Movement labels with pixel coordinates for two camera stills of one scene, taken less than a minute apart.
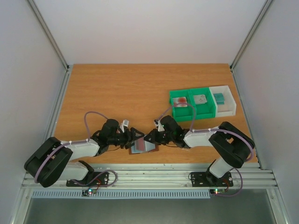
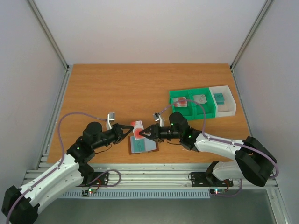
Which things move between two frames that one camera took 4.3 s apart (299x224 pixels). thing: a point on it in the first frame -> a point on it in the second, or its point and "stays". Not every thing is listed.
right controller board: [217, 191] stays
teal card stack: [219, 98] stays
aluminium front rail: [159, 176] stays
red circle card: [139, 144] -> [138, 127]
